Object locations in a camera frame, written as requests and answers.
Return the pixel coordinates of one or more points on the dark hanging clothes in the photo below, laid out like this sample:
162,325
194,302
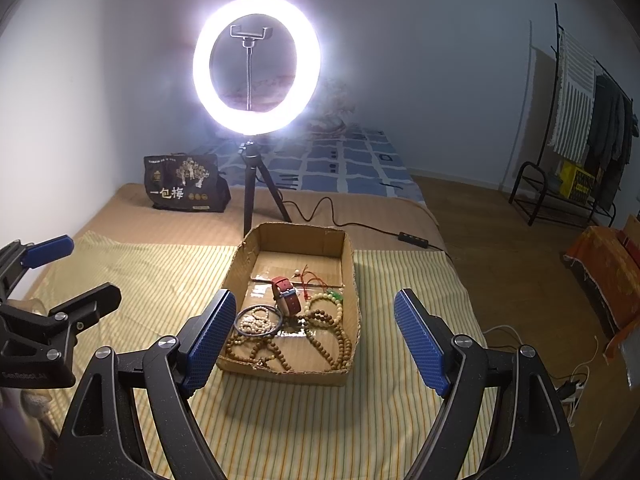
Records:
613,127

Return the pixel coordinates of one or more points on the white striped towel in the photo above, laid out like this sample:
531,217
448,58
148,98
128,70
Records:
574,99

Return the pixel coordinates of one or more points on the yellow striped cloth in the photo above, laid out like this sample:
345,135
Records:
371,427

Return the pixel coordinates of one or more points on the dark blue bangle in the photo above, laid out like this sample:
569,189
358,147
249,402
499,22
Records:
258,321

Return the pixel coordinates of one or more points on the white ring light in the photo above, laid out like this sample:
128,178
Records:
256,65

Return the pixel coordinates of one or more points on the blue patterned bedding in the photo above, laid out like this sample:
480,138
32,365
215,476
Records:
321,154

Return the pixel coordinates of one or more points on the black snack bag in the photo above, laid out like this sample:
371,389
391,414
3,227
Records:
187,183

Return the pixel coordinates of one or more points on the black tripod stand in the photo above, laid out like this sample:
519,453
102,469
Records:
261,194

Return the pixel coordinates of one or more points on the open cardboard box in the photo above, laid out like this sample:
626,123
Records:
297,316

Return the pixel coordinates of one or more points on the black clothes rack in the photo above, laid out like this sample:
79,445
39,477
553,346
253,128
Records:
536,185

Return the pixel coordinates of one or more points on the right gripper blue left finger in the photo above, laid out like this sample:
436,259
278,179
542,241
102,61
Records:
102,436

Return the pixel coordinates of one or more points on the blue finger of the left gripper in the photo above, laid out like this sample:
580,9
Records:
41,254
76,315

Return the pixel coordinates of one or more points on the tan bed sheet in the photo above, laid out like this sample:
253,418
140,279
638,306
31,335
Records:
371,222

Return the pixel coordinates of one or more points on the yellow black box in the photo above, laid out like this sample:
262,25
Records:
576,183

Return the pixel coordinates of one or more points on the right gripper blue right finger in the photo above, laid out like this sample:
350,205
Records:
529,436

